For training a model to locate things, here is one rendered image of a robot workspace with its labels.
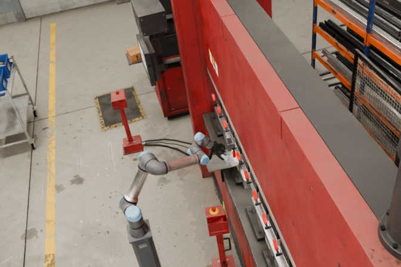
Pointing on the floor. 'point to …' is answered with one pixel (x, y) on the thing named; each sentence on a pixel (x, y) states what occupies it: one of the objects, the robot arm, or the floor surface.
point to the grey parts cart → (15, 109)
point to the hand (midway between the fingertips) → (227, 158)
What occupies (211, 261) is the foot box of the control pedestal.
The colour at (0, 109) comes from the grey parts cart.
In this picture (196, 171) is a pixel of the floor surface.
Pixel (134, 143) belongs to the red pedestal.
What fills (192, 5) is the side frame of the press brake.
